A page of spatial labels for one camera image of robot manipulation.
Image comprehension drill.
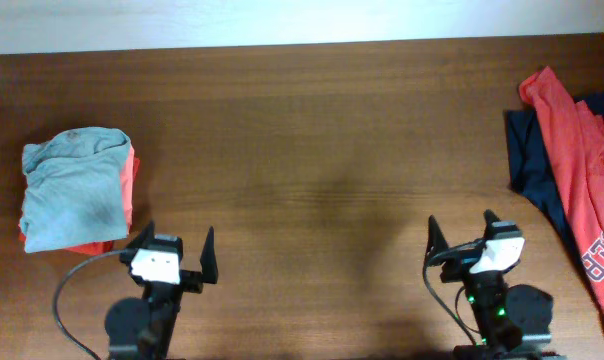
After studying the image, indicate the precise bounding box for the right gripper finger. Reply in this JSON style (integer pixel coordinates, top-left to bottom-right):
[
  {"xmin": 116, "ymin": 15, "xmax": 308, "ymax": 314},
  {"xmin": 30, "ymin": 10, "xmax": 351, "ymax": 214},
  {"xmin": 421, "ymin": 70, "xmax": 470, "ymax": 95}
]
[
  {"xmin": 483, "ymin": 209, "xmax": 501, "ymax": 235},
  {"xmin": 424, "ymin": 215, "xmax": 450, "ymax": 265}
]

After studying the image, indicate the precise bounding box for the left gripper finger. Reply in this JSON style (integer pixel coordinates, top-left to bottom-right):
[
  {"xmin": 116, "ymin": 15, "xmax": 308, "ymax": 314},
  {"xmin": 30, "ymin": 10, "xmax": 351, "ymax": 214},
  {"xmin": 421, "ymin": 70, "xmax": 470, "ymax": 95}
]
[
  {"xmin": 200, "ymin": 227, "xmax": 218, "ymax": 284},
  {"xmin": 126, "ymin": 221, "xmax": 155, "ymax": 250}
]

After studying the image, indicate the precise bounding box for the orange red t-shirt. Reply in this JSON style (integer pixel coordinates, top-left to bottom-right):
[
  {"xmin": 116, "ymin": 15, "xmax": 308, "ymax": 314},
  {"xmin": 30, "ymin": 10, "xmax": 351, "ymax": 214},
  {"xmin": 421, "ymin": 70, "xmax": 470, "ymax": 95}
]
[{"xmin": 519, "ymin": 67, "xmax": 604, "ymax": 316}]

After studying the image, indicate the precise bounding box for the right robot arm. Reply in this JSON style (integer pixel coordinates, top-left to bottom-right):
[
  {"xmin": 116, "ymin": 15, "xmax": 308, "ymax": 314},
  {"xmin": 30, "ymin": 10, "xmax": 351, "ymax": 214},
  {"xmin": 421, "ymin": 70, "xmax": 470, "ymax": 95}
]
[{"xmin": 422, "ymin": 209, "xmax": 561, "ymax": 360}]

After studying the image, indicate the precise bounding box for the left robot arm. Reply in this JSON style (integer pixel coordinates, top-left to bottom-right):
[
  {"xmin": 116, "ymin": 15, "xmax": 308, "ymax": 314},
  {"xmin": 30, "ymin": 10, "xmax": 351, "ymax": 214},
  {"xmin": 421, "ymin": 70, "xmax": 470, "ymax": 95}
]
[{"xmin": 104, "ymin": 223, "xmax": 219, "ymax": 360}]

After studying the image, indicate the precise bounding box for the navy blue garment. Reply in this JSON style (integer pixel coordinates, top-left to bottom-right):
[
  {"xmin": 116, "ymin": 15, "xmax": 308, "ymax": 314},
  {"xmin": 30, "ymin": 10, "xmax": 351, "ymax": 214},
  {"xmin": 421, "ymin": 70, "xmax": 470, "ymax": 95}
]
[{"xmin": 505, "ymin": 92, "xmax": 604, "ymax": 249}]

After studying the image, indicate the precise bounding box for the folded grey t-shirt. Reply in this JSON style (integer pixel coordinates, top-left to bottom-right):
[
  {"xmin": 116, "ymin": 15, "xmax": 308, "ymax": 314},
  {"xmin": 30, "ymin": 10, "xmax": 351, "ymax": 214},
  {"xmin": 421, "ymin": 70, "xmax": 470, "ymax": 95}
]
[{"xmin": 19, "ymin": 127, "xmax": 131, "ymax": 253}]

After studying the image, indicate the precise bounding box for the left black cable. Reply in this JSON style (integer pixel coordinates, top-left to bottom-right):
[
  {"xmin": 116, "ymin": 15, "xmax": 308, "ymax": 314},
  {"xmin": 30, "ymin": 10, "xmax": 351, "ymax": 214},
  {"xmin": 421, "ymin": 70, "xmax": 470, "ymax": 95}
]
[{"xmin": 52, "ymin": 248, "xmax": 133, "ymax": 360}]

